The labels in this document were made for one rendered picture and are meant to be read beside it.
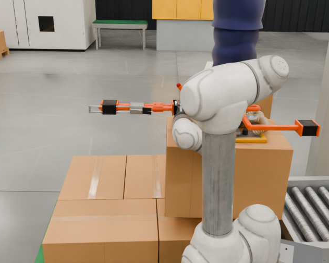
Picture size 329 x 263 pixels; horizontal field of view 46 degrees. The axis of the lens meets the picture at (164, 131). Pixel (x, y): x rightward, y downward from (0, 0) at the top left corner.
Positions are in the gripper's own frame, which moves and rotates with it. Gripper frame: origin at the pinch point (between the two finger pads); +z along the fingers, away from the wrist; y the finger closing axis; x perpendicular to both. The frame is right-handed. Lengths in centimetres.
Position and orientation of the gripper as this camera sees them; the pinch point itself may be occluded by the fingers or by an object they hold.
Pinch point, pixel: (178, 107)
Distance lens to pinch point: 195.7
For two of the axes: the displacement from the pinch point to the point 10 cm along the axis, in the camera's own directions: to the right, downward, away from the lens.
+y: -0.1, 9.2, 3.9
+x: 10.0, -0.1, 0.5
